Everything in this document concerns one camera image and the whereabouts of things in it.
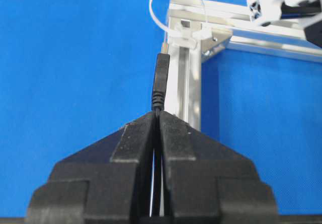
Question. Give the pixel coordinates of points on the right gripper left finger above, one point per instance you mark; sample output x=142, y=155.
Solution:
x=106, y=182

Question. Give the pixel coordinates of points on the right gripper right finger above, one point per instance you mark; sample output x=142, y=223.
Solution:
x=208, y=182

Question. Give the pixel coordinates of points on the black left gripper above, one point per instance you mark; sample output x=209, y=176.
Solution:
x=309, y=18

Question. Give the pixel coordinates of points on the aluminium extrusion frame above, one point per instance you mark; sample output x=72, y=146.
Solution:
x=231, y=29

